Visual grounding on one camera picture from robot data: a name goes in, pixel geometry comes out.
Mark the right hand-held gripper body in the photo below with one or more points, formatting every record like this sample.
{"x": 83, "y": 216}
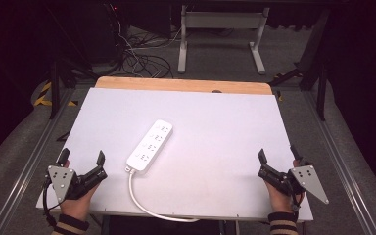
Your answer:
{"x": 306, "y": 178}

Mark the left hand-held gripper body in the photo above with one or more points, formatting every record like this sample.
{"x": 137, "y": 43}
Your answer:
{"x": 60, "y": 178}

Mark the person's left hand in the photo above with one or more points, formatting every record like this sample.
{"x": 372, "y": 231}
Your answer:
{"x": 76, "y": 209}

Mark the person's right hand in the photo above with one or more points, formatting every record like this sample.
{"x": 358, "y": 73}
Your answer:
{"x": 280, "y": 202}

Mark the white power strip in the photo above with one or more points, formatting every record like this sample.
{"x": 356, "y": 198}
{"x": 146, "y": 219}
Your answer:
{"x": 150, "y": 145}

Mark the white board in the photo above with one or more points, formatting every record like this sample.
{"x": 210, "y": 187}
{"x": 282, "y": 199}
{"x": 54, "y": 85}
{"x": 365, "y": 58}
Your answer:
{"x": 209, "y": 147}

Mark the yellow black hazard tape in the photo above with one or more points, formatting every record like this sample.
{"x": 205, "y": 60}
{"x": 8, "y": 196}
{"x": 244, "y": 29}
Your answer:
{"x": 42, "y": 98}

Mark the black metal stand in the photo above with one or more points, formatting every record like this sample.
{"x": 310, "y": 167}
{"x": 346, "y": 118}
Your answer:
{"x": 313, "y": 65}
{"x": 55, "y": 88}

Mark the dark computer case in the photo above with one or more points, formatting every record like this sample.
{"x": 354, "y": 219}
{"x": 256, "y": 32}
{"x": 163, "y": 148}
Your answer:
{"x": 107, "y": 29}

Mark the aluminium floor rail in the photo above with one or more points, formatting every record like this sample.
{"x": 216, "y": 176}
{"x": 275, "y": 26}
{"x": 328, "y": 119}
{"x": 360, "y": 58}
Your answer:
{"x": 339, "y": 166}
{"x": 29, "y": 166}

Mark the white metal desk frame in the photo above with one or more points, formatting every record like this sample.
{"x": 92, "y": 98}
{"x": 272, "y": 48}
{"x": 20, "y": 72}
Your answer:
{"x": 222, "y": 20}

